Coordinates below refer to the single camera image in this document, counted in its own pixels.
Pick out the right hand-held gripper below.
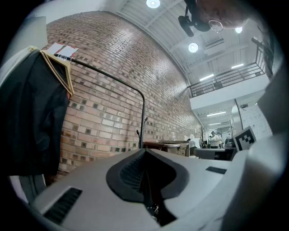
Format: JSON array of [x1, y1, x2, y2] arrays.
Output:
[[233, 65, 289, 152]]

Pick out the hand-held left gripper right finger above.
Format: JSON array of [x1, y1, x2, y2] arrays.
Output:
[[144, 148, 249, 231]]

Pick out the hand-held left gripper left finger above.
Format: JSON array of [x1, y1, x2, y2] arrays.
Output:
[[31, 148, 163, 231]]

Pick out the white grid board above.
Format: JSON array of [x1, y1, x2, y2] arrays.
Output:
[[239, 103, 273, 140]]

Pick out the bare branch coat stand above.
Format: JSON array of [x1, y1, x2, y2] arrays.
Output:
[[199, 125, 208, 148]]

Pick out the grey hanging garment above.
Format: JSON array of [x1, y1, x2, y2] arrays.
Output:
[[9, 174, 47, 203]]

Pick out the black balcony railing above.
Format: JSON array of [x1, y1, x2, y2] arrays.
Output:
[[186, 37, 266, 98]]

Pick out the black hanging garment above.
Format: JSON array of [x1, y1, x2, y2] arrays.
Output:
[[0, 51, 70, 176]]

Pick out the person's eyeglasses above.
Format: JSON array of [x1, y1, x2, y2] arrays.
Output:
[[208, 19, 224, 33]]

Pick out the wooden clothes hanger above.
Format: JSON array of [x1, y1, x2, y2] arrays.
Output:
[[40, 51, 73, 97], [42, 50, 75, 95]]

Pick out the person's head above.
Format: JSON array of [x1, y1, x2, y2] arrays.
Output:
[[196, 0, 249, 29]]

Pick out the white paper tag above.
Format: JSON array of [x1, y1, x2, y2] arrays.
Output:
[[48, 42, 63, 55], [59, 45, 79, 58]]

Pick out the white hanging garment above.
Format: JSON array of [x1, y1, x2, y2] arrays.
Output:
[[0, 46, 39, 86]]

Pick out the black head-mounted camera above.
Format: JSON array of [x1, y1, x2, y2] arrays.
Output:
[[177, 0, 212, 37]]

